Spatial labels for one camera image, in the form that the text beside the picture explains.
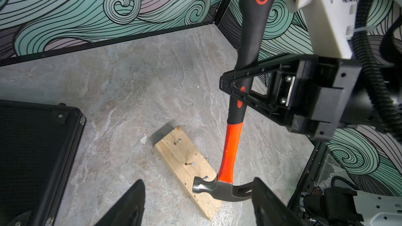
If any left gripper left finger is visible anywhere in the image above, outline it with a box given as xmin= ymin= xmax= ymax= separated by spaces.
xmin=95 ymin=180 xmax=146 ymax=226

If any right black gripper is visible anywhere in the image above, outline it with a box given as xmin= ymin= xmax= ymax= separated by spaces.
xmin=219 ymin=54 xmax=377 ymax=141

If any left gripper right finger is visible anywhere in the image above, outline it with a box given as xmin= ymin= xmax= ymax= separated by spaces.
xmin=252 ymin=177 xmax=305 ymax=226

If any wooden block with nails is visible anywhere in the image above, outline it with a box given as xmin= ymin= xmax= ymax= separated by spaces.
xmin=154 ymin=126 xmax=222 ymax=221

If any claw hammer orange black handle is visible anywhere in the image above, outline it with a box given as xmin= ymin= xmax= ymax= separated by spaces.
xmin=192 ymin=0 xmax=274 ymax=202

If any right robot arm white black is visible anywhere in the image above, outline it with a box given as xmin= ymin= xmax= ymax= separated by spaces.
xmin=217 ymin=0 xmax=402 ymax=226

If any black hard case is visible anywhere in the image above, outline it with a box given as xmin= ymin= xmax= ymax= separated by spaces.
xmin=1 ymin=100 xmax=86 ymax=226

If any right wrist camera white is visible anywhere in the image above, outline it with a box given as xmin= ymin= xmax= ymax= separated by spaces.
xmin=285 ymin=0 xmax=357 ymax=59

